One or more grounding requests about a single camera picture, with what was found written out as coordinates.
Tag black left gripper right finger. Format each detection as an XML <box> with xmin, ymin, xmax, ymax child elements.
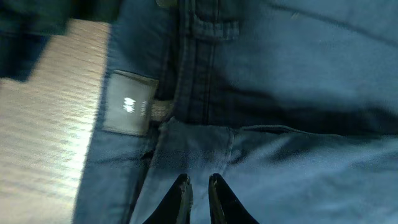
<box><xmin>208</xmin><ymin>173</ymin><xmax>259</xmax><ymax>224</ymax></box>

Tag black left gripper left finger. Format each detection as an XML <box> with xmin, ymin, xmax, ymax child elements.
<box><xmin>143</xmin><ymin>174</ymin><xmax>193</xmax><ymax>224</ymax></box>

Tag dark blue shorts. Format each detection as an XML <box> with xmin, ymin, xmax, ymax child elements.
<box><xmin>72</xmin><ymin>0</ymin><xmax>397</xmax><ymax>223</ymax></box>

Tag folded black garment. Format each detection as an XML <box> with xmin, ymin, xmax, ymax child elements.
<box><xmin>1</xmin><ymin>0</ymin><xmax>122</xmax><ymax>82</ymax></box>

